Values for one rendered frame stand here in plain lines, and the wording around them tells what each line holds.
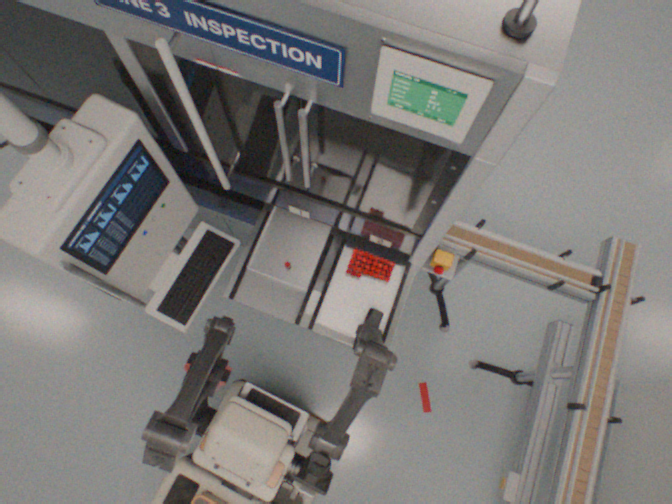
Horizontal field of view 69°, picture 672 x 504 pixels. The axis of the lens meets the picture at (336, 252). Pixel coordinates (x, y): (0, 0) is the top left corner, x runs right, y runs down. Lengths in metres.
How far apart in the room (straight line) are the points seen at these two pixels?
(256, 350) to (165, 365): 0.51
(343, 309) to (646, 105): 2.76
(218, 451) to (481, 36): 1.21
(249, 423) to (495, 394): 1.79
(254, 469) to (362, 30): 1.13
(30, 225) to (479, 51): 1.21
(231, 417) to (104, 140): 0.86
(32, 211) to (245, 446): 0.87
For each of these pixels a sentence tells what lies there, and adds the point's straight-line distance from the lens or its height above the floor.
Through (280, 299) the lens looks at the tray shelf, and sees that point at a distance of 1.98.
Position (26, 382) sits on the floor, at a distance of 3.25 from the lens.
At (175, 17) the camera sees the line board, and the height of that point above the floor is 1.95.
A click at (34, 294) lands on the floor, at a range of 3.33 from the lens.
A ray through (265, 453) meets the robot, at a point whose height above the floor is 1.39.
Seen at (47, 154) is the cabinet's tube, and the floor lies 1.67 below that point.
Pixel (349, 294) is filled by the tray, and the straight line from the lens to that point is 1.97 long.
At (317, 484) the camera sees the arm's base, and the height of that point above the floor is 1.21.
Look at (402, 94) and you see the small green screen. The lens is 1.05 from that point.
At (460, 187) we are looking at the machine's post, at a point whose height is 1.64.
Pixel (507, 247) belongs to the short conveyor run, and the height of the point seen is 0.93.
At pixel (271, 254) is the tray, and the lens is 2.02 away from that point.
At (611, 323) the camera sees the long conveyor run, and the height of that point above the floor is 0.93.
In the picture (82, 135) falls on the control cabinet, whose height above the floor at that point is 1.58.
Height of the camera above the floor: 2.81
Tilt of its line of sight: 73 degrees down
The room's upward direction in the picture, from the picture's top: 5 degrees clockwise
